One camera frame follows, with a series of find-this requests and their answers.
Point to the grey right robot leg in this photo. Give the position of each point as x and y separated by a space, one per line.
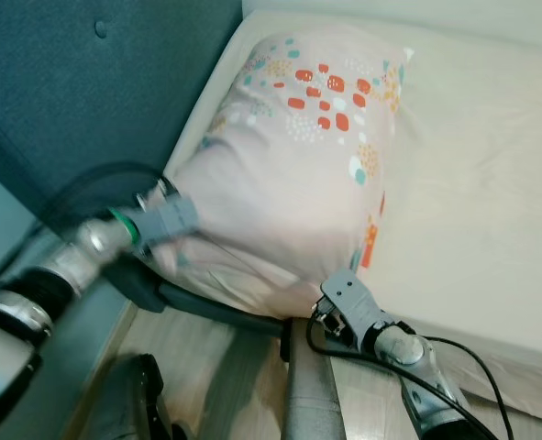
312 394

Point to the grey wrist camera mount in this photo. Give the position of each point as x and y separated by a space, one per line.
165 225
348 298

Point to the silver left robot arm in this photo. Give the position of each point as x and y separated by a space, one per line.
14 348

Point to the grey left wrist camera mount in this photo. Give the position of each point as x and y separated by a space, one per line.
165 225

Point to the grey robot leg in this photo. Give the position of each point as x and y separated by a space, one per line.
312 394
133 403

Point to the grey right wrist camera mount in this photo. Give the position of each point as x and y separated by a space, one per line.
348 298

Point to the grey left robot leg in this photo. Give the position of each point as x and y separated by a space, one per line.
133 403

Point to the mattress with cream sheet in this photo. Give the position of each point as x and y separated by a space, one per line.
481 183

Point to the blue-grey upholstered headboard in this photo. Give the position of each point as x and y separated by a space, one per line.
69 82

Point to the pink patterned pillow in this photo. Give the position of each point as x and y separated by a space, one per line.
280 183

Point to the dark bed frame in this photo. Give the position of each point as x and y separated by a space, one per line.
197 302

